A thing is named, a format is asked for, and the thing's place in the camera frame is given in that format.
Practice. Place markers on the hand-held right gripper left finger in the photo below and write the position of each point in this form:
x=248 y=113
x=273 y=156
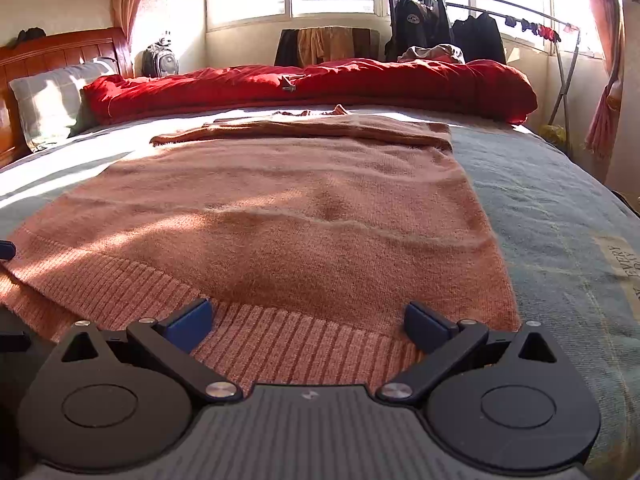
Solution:
x=192 y=325

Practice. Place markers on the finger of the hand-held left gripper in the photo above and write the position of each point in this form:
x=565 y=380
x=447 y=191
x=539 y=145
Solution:
x=6 y=251
x=12 y=344

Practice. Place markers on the row of hanging socks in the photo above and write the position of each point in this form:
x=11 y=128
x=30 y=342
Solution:
x=545 y=32

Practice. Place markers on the orange hanging garment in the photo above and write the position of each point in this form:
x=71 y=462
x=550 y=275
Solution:
x=325 y=42

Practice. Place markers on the orange knit sweater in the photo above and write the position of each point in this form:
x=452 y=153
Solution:
x=275 y=200

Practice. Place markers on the black hanging garment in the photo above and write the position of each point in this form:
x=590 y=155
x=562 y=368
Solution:
x=286 y=47

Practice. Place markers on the grey-khaki crumpled garment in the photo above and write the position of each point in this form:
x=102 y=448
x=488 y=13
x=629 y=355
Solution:
x=430 y=52

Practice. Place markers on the black hanging jacket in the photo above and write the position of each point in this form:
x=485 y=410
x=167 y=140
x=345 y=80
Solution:
x=480 y=37

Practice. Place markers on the white pillow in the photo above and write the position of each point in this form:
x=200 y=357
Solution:
x=50 y=100

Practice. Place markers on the dark jacket with round patch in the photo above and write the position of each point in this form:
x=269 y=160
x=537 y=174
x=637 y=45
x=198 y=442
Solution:
x=415 y=20

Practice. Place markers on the wooden headboard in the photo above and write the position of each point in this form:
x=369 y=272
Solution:
x=65 y=47

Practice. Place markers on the metal clothes drying rack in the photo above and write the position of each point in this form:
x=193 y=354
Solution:
x=562 y=95

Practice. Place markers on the orange curtain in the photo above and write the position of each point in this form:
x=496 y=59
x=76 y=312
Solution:
x=127 y=0
x=605 y=120

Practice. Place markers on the yellow plastic bag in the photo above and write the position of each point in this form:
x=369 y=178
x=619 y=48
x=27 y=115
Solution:
x=552 y=135

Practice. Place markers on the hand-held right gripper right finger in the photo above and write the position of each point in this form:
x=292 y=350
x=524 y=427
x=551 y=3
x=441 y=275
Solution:
x=425 y=327

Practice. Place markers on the brown hanging garment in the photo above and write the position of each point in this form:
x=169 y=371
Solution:
x=362 y=42

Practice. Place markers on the red quilt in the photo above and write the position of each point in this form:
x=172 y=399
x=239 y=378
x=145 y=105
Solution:
x=400 y=85

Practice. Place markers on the small dark cloth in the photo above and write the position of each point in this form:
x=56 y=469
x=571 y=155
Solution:
x=31 y=36

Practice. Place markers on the grey backpack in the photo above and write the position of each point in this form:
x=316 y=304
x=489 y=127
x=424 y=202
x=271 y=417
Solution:
x=160 y=60

